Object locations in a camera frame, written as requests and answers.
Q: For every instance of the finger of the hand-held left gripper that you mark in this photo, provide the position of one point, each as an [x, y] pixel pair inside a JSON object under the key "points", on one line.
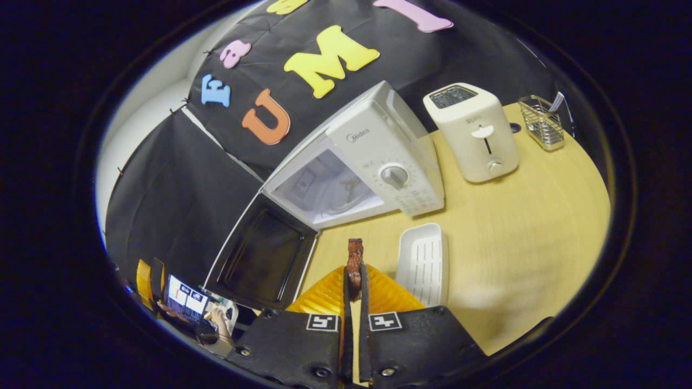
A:
{"points": [[157, 281]]}

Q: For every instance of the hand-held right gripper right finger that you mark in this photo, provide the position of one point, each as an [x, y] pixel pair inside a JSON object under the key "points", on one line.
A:
{"points": [[365, 346]]}

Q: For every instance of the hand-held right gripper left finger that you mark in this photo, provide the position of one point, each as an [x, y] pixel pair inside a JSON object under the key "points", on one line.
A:
{"points": [[346, 346]]}

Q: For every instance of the red-brown meat piece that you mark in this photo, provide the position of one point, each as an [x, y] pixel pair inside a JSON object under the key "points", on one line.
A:
{"points": [[354, 256]]}

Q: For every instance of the white microwave oven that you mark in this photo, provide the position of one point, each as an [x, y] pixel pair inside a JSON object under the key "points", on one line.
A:
{"points": [[378, 140]]}

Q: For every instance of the laptop screen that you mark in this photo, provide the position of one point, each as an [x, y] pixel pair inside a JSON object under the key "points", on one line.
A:
{"points": [[186, 300]]}

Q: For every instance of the white ribbed plastic tray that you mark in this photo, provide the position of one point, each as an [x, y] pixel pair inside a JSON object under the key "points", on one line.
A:
{"points": [[421, 259]]}

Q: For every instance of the cream toaster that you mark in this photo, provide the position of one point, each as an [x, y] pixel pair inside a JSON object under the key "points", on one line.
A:
{"points": [[476, 146]]}

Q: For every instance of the black desk grommet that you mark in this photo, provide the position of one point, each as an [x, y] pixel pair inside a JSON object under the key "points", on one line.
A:
{"points": [[514, 128]]}

